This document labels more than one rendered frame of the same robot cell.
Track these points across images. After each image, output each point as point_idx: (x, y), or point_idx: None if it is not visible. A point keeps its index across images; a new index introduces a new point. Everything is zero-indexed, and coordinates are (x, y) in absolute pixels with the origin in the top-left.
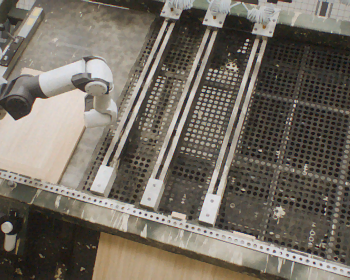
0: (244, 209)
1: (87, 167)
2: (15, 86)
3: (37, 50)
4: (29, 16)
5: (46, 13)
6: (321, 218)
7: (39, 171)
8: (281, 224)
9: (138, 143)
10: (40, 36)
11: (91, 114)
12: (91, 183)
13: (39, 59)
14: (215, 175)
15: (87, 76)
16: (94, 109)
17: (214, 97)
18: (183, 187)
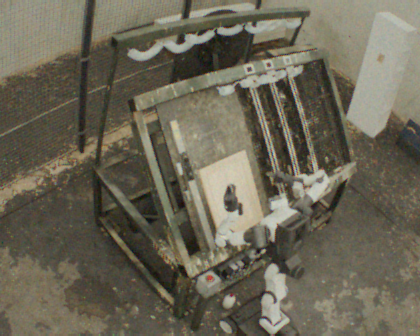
0: (120, 88)
1: (266, 199)
2: (304, 209)
3: (192, 151)
4: (173, 132)
5: (173, 119)
6: (151, 60)
7: (253, 219)
8: (149, 84)
9: None
10: (185, 140)
11: (300, 186)
12: (38, 147)
13: (198, 157)
14: (313, 164)
15: (329, 185)
16: (296, 182)
17: (286, 119)
18: (69, 98)
